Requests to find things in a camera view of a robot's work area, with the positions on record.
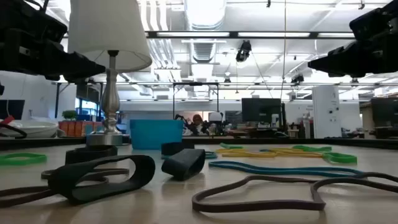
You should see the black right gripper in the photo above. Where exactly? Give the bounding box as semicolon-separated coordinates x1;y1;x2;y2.
307;32;398;79

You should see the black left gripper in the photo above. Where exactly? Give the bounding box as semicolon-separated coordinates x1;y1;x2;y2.
0;28;106;84

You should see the wide black rubber band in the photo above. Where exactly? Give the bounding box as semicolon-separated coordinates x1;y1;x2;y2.
65;144;119;166
47;154;157;205
160;148;206;182
160;142;195;157

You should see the green rubber band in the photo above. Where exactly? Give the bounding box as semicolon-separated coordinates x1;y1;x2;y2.
292;144;333;154
220;142;245;151
322;151;358;166
0;152;48;167

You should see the thin dark brown rubber band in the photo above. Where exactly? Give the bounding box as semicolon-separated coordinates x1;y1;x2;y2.
0;176;110;209
191;171;398;213
40;167;130;181

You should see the long blue rubber band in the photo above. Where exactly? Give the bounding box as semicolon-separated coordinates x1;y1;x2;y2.
208;160;363;177

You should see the teal plastic bin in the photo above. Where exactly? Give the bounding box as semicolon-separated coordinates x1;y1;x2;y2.
129;119;185;151

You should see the small potted plant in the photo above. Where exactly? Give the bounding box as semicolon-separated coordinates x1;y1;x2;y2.
62;110;78;122

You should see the white shade silver table lamp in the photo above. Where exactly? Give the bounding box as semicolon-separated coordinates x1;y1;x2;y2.
67;0;153;146

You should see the white cabinet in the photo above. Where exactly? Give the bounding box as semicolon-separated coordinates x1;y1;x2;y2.
312;85;342;139

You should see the black monitor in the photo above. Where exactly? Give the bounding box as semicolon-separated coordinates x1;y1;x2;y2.
370;97;398;139
241;98;283;124
0;99;25;121

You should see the white bowl stack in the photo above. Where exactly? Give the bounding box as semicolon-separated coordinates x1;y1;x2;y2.
0;119;60;139

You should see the person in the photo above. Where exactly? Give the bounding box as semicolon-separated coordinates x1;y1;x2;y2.
190;113;206;136

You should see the white round object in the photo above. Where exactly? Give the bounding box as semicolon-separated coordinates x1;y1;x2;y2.
208;111;223;123

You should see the black hanging camera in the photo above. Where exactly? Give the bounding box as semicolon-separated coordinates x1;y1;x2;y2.
290;73;305;85
235;39;252;63

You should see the black cable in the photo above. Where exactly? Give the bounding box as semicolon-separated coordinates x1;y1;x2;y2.
0;123;28;139

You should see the black table frame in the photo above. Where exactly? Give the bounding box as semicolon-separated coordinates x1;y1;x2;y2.
0;136;398;151

